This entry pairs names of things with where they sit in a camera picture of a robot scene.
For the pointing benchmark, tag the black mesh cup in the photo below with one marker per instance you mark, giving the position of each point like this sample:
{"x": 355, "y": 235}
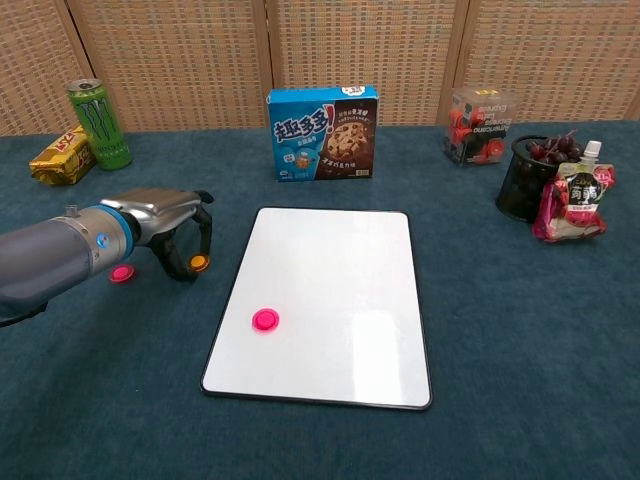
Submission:
{"x": 520, "y": 187}

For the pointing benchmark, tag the woven wooden folding screen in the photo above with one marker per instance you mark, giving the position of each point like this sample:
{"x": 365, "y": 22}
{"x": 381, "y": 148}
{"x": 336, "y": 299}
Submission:
{"x": 200, "y": 50}

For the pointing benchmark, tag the green energy drink can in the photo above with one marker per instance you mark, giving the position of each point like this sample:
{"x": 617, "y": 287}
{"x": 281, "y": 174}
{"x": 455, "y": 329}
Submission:
{"x": 102, "y": 125}

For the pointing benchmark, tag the pink jelly drink pouch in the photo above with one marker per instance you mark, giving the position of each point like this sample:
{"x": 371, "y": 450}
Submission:
{"x": 575, "y": 200}

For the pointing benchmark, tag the orange round magnet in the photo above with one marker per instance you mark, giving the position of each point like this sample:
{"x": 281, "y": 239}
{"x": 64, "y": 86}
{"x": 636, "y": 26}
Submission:
{"x": 198, "y": 262}

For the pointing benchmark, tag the clear box of coffee capsules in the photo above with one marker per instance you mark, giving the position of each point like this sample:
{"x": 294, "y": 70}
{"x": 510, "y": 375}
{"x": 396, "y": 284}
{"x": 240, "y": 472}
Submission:
{"x": 477, "y": 130}

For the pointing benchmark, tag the blue chocolate cookie box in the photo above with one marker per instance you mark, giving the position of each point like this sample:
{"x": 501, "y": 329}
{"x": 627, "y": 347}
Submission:
{"x": 322, "y": 135}

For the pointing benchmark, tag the pink round magnet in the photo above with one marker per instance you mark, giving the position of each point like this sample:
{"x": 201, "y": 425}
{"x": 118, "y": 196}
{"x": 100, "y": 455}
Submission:
{"x": 121, "y": 274}
{"x": 265, "y": 320}

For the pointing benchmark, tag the white magnetic board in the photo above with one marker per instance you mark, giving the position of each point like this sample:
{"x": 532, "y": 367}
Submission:
{"x": 340, "y": 300}

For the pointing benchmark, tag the dark red cherries bunch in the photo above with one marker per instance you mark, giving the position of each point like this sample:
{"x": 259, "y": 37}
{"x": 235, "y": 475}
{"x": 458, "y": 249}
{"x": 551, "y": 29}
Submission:
{"x": 555, "y": 146}

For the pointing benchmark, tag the yellow gold snack box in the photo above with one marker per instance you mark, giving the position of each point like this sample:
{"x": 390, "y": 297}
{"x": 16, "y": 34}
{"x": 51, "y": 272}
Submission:
{"x": 62, "y": 160}

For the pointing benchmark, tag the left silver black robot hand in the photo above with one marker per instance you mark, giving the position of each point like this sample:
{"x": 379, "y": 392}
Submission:
{"x": 160, "y": 210}

